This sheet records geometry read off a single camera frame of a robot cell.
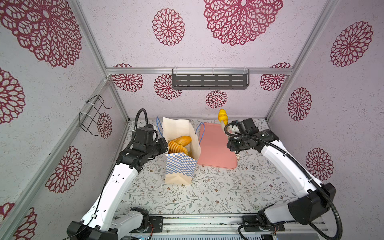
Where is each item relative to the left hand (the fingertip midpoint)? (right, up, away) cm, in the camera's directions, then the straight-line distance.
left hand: (167, 146), depth 75 cm
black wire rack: (-39, +8, -4) cm, 40 cm away
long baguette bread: (+8, +2, +15) cm, 17 cm away
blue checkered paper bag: (+6, -11, +2) cm, 12 cm away
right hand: (+32, +2, +4) cm, 32 cm away
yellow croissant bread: (+30, +16, +10) cm, 35 cm away
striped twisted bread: (+2, -2, +14) cm, 15 cm away
